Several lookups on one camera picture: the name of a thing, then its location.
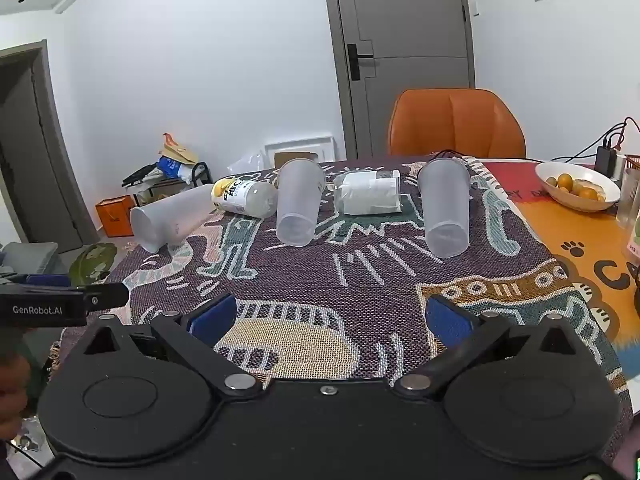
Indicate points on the printed woven blanket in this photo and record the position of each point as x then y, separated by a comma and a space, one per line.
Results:
350, 280

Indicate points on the orange cardboard box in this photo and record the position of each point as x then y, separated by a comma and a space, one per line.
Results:
115, 216

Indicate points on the clear drinking glass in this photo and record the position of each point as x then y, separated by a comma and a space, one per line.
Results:
629, 200

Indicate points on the orange paw print tablecloth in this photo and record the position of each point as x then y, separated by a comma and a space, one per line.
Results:
565, 240

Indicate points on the frosted plastic cup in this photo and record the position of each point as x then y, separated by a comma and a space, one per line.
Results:
445, 205
170, 217
299, 200

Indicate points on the blue and white bag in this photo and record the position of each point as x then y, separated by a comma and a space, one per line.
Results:
175, 169

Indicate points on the black folded stand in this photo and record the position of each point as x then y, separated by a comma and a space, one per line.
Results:
142, 174

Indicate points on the black power charger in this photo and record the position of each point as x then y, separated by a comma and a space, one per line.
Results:
606, 160

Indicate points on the green leaf-shaped item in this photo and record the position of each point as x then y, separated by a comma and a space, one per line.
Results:
92, 262

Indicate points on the grey door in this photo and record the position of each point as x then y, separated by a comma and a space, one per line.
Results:
405, 35

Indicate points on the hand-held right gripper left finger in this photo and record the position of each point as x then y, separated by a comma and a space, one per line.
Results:
212, 320

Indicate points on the brown cardboard box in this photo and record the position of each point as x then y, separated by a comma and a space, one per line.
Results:
295, 158

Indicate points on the person's left hand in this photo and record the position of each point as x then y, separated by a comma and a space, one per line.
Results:
12, 390

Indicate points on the orange fruit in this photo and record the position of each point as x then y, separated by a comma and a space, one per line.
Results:
565, 180
578, 186
589, 193

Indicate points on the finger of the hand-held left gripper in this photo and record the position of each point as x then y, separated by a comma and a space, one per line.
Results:
107, 295

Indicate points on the white label plastic bottle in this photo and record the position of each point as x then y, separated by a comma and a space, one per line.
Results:
370, 192

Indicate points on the clear plastic bag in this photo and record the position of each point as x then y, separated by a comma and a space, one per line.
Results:
246, 167

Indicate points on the orange leather chair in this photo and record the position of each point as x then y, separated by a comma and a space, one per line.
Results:
455, 122

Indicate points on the yellow label plastic bottle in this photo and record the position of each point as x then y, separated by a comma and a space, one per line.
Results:
242, 197

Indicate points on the brown paper bag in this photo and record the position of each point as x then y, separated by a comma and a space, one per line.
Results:
177, 150

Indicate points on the dark brown door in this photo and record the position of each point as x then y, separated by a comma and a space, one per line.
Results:
35, 160

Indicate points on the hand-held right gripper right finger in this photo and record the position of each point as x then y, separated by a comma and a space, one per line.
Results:
448, 321

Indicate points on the white fruit bowl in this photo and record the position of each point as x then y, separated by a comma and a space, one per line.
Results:
600, 180

